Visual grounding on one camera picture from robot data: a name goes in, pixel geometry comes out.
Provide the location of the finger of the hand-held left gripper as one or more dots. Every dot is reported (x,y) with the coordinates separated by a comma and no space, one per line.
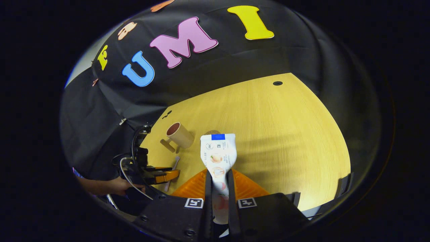
(161,168)
(166,176)

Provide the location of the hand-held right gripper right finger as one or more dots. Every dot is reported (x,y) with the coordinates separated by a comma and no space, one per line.
(232,208)

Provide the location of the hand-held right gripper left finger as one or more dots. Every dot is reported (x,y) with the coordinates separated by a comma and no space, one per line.
(209,208)

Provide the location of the pink toothbrush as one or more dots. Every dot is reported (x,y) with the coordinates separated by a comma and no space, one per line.
(173,169)

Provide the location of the white toothpaste tube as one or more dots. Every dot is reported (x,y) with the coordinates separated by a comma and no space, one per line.
(218,154)

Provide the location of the round wooden coaster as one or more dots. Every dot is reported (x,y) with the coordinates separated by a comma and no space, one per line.
(211,132)

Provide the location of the wooden desktop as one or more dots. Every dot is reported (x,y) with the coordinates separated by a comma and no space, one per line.
(285,134)

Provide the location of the silver backdrop clip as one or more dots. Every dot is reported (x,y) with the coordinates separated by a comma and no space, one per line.
(122,121)

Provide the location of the black table clamp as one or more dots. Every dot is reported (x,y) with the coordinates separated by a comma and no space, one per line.
(295,198)
(345,185)

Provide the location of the black backdrop cloth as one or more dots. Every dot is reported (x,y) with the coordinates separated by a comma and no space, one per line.
(218,64)

